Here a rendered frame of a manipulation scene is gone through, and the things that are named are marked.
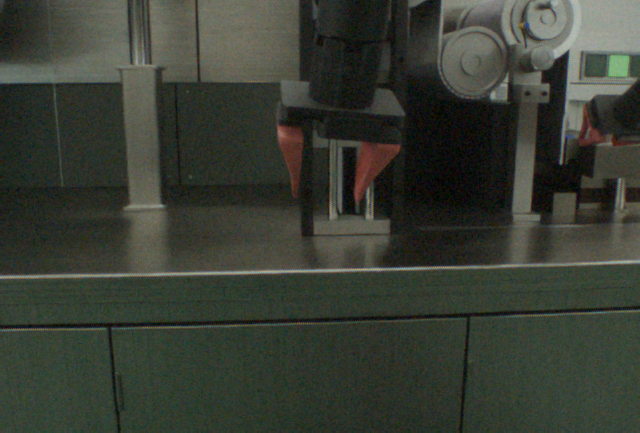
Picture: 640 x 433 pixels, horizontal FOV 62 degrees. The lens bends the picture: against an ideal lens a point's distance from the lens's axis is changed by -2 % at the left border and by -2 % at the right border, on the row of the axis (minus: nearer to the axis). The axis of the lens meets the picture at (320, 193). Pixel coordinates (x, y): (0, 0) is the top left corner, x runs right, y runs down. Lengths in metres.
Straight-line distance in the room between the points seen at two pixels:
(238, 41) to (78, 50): 0.36
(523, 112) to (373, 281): 0.44
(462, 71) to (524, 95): 0.12
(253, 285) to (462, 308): 0.29
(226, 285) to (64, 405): 0.30
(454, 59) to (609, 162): 0.34
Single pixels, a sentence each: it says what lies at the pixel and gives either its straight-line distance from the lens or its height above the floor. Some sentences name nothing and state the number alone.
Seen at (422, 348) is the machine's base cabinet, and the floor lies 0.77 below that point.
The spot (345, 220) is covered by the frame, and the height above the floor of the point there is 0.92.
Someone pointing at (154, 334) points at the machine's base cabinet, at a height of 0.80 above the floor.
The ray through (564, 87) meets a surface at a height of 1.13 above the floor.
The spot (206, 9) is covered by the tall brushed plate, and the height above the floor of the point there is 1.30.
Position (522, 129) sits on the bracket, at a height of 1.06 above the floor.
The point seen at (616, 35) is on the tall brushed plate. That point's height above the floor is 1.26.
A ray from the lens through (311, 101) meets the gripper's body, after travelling 0.46.
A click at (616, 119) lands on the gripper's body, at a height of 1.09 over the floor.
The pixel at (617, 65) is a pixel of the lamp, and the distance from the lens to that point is 1.52.
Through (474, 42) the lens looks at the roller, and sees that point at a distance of 1.02.
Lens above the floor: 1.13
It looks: 11 degrees down
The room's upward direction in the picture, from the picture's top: straight up
